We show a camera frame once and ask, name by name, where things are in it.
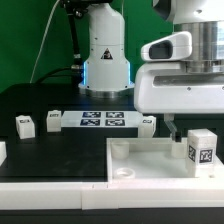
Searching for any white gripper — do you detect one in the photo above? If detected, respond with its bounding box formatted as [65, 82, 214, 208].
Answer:
[134, 63, 224, 142]

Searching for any white square tabletop part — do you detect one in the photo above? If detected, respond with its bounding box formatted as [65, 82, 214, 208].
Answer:
[105, 137, 224, 183]

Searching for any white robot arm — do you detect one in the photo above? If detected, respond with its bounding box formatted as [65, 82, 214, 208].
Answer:
[79, 0, 224, 133]

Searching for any white U-shaped fence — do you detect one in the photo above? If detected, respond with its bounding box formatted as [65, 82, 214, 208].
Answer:
[0, 139, 224, 211]

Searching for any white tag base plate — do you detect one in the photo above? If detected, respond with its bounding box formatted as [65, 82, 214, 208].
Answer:
[62, 111, 143, 128]

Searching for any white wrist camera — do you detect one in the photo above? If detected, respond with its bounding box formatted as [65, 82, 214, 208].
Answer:
[141, 31, 192, 62]

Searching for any grey thin cable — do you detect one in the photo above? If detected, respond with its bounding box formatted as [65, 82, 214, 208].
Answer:
[29, 0, 62, 84]

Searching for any black cable bundle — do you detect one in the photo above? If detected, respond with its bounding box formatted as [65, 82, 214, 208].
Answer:
[35, 0, 85, 84]

